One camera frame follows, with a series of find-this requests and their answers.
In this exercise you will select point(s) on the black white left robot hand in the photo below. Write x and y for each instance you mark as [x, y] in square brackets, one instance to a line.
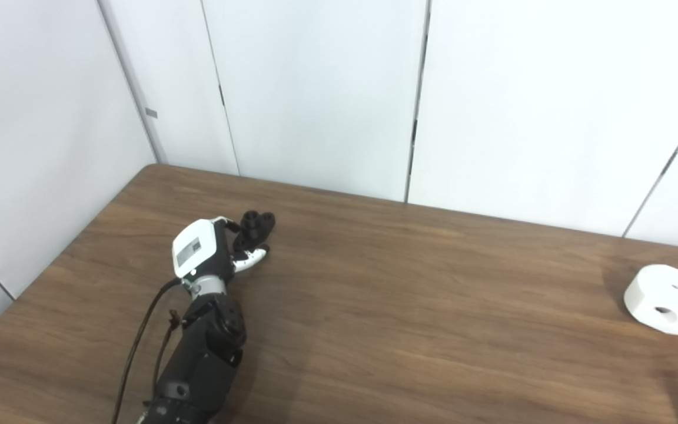
[198, 247]

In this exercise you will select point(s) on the black plastic holder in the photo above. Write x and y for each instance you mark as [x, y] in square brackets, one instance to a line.
[255, 225]

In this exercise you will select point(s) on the round white plastic piece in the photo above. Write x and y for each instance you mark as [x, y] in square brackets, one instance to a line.
[665, 294]

